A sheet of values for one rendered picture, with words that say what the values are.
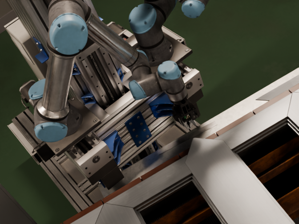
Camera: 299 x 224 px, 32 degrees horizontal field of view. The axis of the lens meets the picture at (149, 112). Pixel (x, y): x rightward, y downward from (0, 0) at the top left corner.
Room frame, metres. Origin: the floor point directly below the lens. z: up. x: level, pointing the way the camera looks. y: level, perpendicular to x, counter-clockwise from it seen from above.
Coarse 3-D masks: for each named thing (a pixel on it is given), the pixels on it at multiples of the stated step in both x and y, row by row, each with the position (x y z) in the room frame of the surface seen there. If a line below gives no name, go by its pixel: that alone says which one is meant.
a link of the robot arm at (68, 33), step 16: (64, 0) 1.47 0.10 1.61; (48, 16) 1.46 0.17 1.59; (64, 16) 1.38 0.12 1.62; (80, 16) 1.40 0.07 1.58; (48, 32) 1.41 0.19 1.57; (64, 32) 1.35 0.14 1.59; (80, 32) 1.34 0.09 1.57; (48, 48) 1.40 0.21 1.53; (64, 48) 1.34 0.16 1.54; (80, 48) 1.34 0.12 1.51; (48, 64) 1.42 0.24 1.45; (64, 64) 1.37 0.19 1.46; (48, 80) 1.40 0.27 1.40; (64, 80) 1.38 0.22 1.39; (48, 96) 1.40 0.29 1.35; (64, 96) 1.39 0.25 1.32; (48, 112) 1.39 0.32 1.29; (64, 112) 1.39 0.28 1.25; (48, 128) 1.37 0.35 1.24; (64, 128) 1.36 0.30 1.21
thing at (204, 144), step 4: (200, 140) 1.35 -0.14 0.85; (204, 140) 1.34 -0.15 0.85; (208, 140) 1.33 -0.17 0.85; (212, 140) 1.32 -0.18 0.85; (216, 140) 1.31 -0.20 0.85; (220, 140) 1.30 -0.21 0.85; (196, 144) 1.34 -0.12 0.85; (200, 144) 1.33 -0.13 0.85; (204, 144) 1.32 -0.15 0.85; (208, 144) 1.31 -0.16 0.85; (212, 144) 1.30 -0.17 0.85; (192, 148) 1.33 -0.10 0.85; (196, 148) 1.32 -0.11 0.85; (200, 148) 1.31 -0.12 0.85; (204, 148) 1.30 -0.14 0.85; (208, 148) 1.29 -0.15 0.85; (188, 152) 1.32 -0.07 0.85; (192, 152) 1.31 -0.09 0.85; (196, 152) 1.30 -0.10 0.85; (200, 152) 1.29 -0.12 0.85; (188, 156) 1.30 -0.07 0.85; (192, 156) 1.29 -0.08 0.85; (188, 160) 1.28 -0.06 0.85
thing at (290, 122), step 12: (288, 120) 1.26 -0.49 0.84; (264, 132) 1.26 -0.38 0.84; (240, 144) 1.25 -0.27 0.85; (252, 144) 1.24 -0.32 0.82; (180, 180) 1.21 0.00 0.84; (192, 180) 1.20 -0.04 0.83; (168, 192) 1.19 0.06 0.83; (204, 192) 1.12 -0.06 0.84; (144, 204) 1.18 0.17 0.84; (276, 204) 0.95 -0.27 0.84; (288, 216) 0.89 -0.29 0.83
